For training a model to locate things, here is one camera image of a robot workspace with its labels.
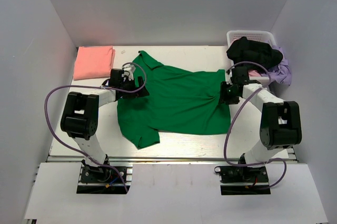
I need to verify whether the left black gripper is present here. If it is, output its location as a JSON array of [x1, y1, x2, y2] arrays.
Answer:
[[121, 76, 150, 99]]

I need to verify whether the green t shirt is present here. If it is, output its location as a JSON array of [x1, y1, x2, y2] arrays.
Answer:
[[117, 50, 231, 149]]

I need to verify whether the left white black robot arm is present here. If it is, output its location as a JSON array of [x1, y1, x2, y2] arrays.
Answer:
[[61, 64, 149, 181]]

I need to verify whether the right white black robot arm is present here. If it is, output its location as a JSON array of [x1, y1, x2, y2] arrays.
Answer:
[[219, 62, 302, 181]]

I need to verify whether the pink garment in basket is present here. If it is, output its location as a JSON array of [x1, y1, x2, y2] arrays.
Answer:
[[248, 70, 261, 77]]

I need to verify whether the black garment in basket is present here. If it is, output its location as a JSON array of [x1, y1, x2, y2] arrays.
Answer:
[[226, 37, 283, 69]]

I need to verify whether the lilac garment in basket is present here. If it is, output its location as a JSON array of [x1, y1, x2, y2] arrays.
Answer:
[[268, 46, 292, 86]]

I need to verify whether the folded pink t shirt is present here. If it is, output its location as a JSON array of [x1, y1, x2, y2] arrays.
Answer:
[[73, 46, 115, 80]]

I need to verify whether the white plastic laundry basket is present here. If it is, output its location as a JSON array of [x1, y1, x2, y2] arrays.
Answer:
[[226, 30, 277, 85]]

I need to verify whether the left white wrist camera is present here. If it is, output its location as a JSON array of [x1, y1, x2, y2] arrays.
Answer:
[[122, 65, 136, 82]]

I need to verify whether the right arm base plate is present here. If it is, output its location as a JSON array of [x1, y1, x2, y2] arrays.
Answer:
[[214, 166, 269, 184]]

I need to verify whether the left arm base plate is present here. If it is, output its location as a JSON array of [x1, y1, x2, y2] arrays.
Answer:
[[80, 159, 130, 184]]

